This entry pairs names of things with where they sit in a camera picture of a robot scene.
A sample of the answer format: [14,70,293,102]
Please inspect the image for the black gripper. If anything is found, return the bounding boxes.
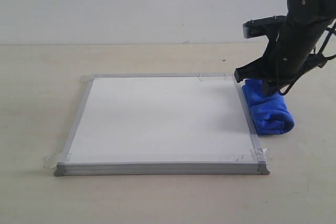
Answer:
[234,15,328,95]

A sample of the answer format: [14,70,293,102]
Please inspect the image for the blue cloth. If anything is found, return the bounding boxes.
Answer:
[242,79,295,135]

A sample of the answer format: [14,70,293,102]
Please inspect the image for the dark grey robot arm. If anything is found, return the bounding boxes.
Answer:
[234,0,335,95]

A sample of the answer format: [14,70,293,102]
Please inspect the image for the white board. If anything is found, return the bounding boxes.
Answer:
[54,73,269,177]

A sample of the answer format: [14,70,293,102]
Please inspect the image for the clear tape back right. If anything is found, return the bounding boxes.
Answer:
[198,73,235,82]

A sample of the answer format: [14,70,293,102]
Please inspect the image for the clear tape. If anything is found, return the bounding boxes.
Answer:
[198,73,235,82]
[236,148,271,163]
[42,153,72,169]
[79,74,100,82]

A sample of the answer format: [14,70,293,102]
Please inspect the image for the clear tape front right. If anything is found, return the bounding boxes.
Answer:
[236,148,271,163]

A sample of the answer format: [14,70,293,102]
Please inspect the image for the clear tape back left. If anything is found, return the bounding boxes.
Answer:
[79,74,100,82]

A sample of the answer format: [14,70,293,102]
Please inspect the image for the clear tape front left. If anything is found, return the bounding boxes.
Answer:
[42,153,72,169]

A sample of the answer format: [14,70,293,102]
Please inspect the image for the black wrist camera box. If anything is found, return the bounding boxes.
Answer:
[243,15,286,39]

